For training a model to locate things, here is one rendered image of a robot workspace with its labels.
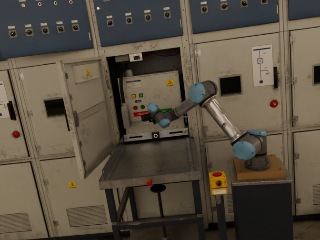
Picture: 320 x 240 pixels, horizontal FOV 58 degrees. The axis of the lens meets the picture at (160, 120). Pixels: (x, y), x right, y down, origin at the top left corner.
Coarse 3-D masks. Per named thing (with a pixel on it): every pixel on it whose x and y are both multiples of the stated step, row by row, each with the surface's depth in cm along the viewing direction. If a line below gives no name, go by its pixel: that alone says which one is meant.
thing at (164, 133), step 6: (186, 126) 243; (144, 132) 241; (150, 132) 241; (162, 132) 240; (168, 132) 240; (174, 132) 240; (180, 132) 240; (186, 132) 239; (126, 138) 243; (138, 138) 242; (144, 138) 242; (150, 138) 242
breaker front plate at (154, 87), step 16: (128, 80) 233; (144, 80) 232; (160, 80) 232; (176, 80) 231; (128, 96) 236; (144, 96) 235; (160, 96) 235; (176, 96) 234; (128, 128) 242; (144, 128) 241; (160, 128) 241; (176, 128) 240
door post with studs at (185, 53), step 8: (184, 8) 214; (184, 16) 215; (184, 24) 217; (184, 32) 218; (184, 40) 219; (184, 48) 221; (184, 56) 222; (184, 64) 224; (184, 72) 225; (184, 80) 226; (184, 88) 228; (192, 112) 232; (192, 120) 233; (192, 128) 235; (192, 136) 237; (200, 160) 241; (200, 184) 246; (200, 192) 247
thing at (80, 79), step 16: (64, 64) 176; (80, 64) 196; (96, 64) 215; (64, 80) 169; (80, 80) 189; (96, 80) 219; (64, 96) 171; (80, 96) 193; (96, 96) 217; (64, 112) 178; (80, 112) 189; (96, 112) 214; (80, 128) 189; (96, 128) 212; (112, 128) 238; (80, 144) 182; (96, 144) 210; (112, 144) 240; (80, 160) 180; (96, 160) 208; (80, 176) 183
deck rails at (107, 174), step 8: (120, 144) 231; (112, 152) 204; (120, 152) 222; (192, 152) 186; (112, 160) 200; (192, 160) 187; (104, 168) 179; (112, 168) 192; (192, 168) 175; (104, 176) 177
